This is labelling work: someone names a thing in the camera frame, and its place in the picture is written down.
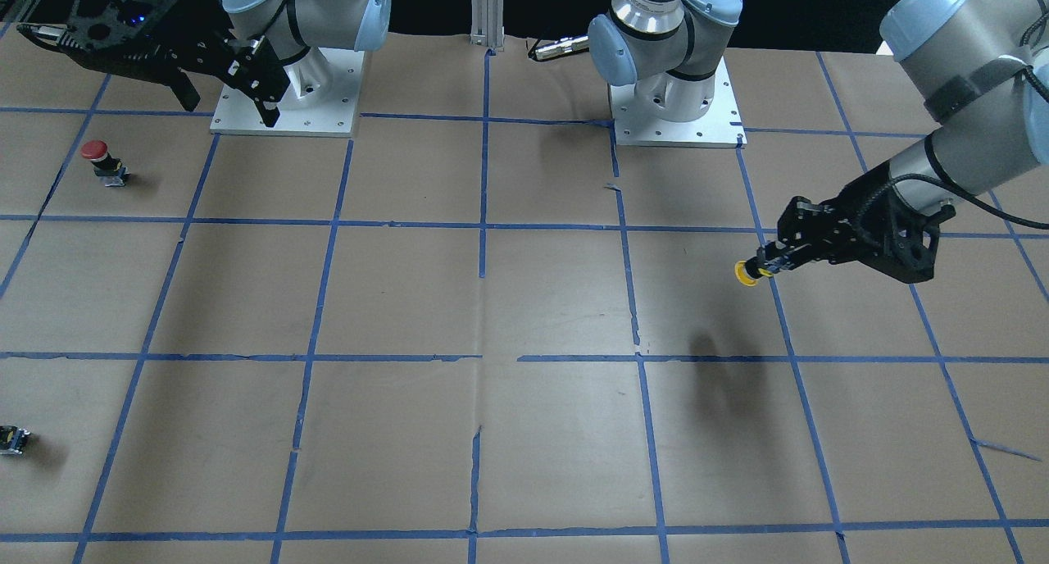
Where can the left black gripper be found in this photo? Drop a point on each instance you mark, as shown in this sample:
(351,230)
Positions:
(846,219)

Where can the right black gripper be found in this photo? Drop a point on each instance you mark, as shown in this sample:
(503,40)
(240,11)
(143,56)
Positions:
(199,50)

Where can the yellow push button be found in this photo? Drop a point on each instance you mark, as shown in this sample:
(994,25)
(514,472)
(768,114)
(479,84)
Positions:
(750,272)

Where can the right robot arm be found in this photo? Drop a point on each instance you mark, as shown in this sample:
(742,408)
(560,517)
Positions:
(293,27)

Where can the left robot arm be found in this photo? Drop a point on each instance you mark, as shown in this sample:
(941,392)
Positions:
(980,66)

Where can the red push button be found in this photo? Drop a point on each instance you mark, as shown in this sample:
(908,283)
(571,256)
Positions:
(110,170)

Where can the brown paper table cover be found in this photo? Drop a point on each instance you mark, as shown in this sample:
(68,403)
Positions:
(482,331)

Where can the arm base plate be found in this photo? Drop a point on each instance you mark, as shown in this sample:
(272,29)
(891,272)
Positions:
(321,100)
(664,111)

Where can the aluminium frame post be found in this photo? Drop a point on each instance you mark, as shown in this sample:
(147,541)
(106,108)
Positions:
(486,27)

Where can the small black switch block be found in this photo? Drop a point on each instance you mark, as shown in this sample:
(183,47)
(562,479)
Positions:
(13,440)

